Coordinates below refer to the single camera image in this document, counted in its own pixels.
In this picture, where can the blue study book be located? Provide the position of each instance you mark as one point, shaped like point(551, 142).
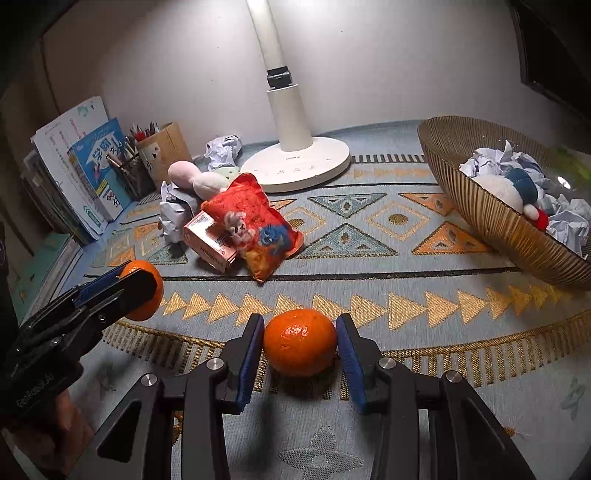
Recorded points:
point(89, 157)

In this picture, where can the brown ribbed glass bowl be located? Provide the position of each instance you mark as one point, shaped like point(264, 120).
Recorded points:
point(447, 142)

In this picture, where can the pink small carton box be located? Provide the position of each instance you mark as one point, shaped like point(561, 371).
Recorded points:
point(210, 241)

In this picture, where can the green snack bag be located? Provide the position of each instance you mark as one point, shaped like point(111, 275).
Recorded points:
point(574, 170)

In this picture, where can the black mesh pen holder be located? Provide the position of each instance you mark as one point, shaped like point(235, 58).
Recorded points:
point(134, 175)

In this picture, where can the pink plush toy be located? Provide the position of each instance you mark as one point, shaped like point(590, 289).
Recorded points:
point(206, 185)

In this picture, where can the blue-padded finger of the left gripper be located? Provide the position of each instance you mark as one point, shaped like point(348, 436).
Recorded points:
point(96, 286)

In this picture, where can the crumpled paper near lamp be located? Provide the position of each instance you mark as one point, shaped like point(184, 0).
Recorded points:
point(222, 151)

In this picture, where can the brown cardboard pen holder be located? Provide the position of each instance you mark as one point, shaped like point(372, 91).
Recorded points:
point(162, 149)

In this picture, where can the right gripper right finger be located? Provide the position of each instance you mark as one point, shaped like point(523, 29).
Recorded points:
point(359, 356)

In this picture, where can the crumpled paper by books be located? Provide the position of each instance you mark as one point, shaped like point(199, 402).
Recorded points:
point(177, 208)

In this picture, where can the white desk lamp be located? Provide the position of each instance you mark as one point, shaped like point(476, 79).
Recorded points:
point(299, 160)

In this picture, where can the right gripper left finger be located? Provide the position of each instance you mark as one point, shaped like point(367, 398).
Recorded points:
point(241, 359)

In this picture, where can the white blue plush toy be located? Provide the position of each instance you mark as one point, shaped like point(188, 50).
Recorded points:
point(517, 190)

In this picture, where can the red snack bag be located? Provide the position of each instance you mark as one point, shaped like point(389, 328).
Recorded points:
point(258, 231)

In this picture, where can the black wall television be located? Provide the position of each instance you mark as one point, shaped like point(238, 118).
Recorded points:
point(553, 39)

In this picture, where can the orange mandarin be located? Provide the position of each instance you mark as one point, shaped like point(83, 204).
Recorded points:
point(300, 343)
point(145, 289)

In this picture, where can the person's left hand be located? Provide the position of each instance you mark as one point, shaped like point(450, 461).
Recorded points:
point(54, 435)

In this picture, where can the crumpled papers in bowl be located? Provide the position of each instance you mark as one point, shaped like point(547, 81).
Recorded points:
point(569, 219)

